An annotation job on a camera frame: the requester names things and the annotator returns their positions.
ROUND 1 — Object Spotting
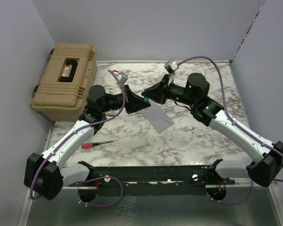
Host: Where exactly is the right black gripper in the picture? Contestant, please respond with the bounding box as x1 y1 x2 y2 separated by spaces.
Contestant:
142 74 196 107

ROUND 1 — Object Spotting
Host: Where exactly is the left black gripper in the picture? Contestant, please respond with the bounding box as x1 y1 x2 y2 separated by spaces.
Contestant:
100 84 150 113

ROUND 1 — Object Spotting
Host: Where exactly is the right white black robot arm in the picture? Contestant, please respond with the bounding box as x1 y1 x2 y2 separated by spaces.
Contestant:
142 73 283 187

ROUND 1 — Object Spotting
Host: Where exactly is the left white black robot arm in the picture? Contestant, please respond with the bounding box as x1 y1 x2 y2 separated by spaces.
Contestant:
24 85 151 200

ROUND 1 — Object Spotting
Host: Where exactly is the tan plastic tool case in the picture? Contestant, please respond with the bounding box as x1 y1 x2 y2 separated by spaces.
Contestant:
31 42 97 122

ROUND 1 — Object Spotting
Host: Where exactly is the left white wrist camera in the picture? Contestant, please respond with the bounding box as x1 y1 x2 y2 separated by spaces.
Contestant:
117 72 128 86

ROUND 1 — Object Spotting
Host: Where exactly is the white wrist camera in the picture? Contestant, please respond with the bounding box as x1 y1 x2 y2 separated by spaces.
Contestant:
164 59 179 82
117 72 128 86

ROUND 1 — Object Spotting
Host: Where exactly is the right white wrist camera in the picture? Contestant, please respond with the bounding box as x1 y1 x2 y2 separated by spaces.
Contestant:
164 59 179 82

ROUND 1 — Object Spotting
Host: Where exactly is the red handled screwdriver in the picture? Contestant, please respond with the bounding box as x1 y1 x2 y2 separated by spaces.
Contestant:
81 140 115 149

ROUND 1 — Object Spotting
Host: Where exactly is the black metal base rail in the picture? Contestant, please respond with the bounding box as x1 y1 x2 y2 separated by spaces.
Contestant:
70 164 235 196

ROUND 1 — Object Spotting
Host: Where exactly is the aluminium frame rail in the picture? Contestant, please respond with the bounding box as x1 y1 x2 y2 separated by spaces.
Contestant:
17 188 33 226

